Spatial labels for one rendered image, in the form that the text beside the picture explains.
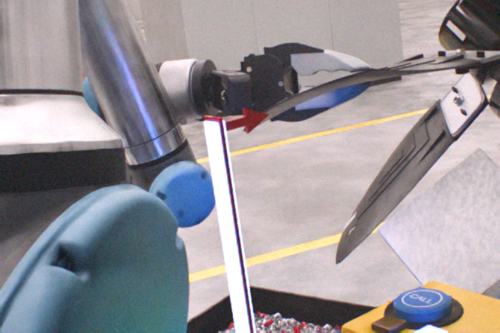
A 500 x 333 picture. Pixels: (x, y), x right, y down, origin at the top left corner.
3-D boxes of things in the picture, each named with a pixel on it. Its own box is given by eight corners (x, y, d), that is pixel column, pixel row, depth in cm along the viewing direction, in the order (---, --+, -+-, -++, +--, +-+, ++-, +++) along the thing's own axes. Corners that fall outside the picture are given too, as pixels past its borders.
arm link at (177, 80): (155, 62, 102) (162, 129, 103) (190, 59, 101) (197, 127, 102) (177, 59, 109) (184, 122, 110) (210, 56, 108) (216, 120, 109)
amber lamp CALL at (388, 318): (408, 328, 57) (407, 319, 57) (390, 337, 56) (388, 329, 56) (389, 321, 59) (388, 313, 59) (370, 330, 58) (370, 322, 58)
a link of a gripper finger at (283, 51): (324, 37, 99) (253, 47, 101) (321, 37, 97) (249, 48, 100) (329, 76, 99) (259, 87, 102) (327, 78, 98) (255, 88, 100)
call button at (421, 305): (464, 316, 59) (463, 293, 59) (426, 337, 57) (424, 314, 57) (421, 302, 62) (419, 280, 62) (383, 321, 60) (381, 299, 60)
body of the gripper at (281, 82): (302, 47, 106) (211, 56, 109) (286, 50, 98) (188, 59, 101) (307, 108, 107) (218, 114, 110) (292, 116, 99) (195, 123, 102)
